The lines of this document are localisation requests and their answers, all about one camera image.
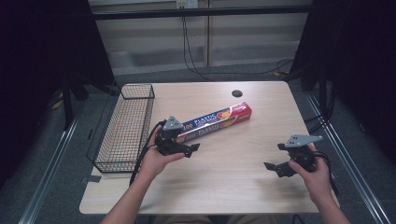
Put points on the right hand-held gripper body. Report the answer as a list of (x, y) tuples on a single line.
[(300, 152)]

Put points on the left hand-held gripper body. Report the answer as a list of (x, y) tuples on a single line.
[(168, 140)]

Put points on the red blue plastic wrap box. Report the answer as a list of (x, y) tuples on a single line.
[(218, 119)]

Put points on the person's left hand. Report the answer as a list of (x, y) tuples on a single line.
[(154, 160)]

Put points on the person's right hand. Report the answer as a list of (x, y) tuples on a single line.
[(317, 182)]

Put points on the black round table grommet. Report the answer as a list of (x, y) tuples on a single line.
[(237, 93)]

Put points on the black metal stand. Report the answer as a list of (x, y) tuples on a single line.
[(67, 105)]

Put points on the black curtain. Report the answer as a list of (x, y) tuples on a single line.
[(358, 62), (37, 62)]

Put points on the black horizontal metal bar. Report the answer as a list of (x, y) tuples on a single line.
[(199, 12)]

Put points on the silver metal floor rail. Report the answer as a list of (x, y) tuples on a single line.
[(351, 168), (46, 174)]

